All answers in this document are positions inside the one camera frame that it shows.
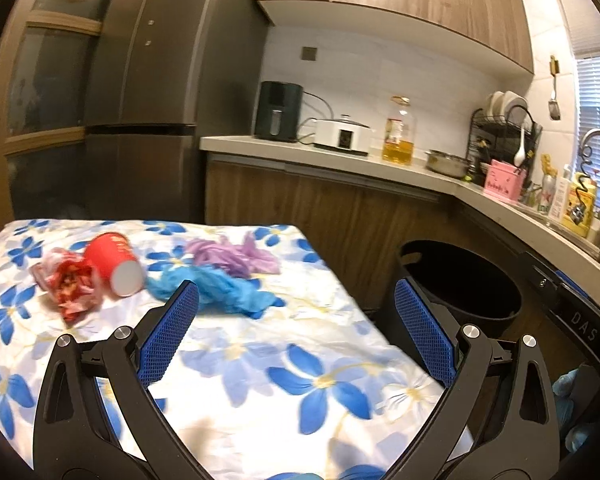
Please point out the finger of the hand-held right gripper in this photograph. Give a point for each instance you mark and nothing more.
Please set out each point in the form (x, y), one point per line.
(542, 277)
(575, 287)

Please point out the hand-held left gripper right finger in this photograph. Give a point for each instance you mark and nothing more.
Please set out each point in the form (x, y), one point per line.
(425, 332)

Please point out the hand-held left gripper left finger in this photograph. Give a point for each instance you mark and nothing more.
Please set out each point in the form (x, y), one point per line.
(170, 332)

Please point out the black trash bin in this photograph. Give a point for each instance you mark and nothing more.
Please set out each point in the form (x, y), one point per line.
(480, 290)

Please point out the blue disposable glove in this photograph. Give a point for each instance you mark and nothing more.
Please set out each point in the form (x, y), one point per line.
(230, 290)

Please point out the purple disposable glove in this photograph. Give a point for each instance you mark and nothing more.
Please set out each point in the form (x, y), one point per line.
(220, 255)

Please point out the red paper cup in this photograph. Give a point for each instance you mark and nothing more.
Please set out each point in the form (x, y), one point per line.
(110, 260)

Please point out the red printed plastic bag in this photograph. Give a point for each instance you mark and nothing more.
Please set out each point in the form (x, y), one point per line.
(70, 280)

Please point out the person's right hand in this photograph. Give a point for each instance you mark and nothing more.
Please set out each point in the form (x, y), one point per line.
(566, 390)

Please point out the yellow detergent bottle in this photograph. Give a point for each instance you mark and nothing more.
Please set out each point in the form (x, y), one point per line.
(580, 207)

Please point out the white plastic bottle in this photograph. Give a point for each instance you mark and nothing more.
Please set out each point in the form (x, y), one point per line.
(560, 195)

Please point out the pink utensil basket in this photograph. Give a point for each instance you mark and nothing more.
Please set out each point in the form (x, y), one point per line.
(502, 182)

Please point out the yellow packet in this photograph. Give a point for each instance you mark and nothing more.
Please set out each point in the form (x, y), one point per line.
(546, 164)

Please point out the blue floral tablecloth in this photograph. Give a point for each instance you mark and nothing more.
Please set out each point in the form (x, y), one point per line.
(290, 315)

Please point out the white plastic spoon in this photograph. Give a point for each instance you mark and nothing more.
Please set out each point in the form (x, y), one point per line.
(519, 152)

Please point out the steel bowl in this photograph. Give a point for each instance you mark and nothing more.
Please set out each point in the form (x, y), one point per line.
(447, 164)

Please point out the chrome kitchen faucet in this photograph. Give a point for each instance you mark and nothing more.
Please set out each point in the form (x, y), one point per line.
(597, 133)

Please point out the hanging metal spatula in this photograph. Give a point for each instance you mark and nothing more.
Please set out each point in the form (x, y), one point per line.
(554, 107)

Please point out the white plate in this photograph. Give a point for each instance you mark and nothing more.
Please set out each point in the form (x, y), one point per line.
(516, 102)
(494, 104)

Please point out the kitchen counter with wooden cabinets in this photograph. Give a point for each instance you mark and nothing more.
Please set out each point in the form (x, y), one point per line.
(305, 195)

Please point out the cooking oil bottle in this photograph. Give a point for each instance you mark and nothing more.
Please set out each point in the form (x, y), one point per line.
(399, 140)

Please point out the window blind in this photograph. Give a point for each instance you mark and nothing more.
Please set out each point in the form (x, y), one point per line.
(597, 85)

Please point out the white electric cooker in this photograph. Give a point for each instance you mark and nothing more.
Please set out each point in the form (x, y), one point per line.
(342, 136)

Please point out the wooden framed glass door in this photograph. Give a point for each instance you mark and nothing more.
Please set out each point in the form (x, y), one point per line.
(45, 137)

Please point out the black air fryer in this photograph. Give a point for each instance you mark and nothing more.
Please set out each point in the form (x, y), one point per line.
(278, 110)

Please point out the grey steel refrigerator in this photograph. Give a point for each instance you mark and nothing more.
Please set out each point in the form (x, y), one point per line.
(155, 60)

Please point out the wooden wall cabinet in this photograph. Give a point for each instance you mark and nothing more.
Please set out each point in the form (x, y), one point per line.
(420, 5)

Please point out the dark wall socket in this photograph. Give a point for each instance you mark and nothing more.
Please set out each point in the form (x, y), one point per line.
(308, 53)

